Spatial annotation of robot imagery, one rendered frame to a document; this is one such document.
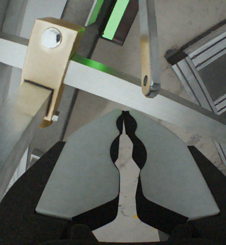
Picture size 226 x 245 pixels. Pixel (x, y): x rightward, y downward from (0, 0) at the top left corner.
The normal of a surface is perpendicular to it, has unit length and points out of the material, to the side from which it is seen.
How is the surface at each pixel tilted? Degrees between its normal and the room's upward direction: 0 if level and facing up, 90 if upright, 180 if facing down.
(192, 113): 0
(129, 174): 0
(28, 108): 90
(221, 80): 0
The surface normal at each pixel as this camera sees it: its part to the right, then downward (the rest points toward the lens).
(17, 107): 0.37, -0.79
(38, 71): -0.02, 0.52
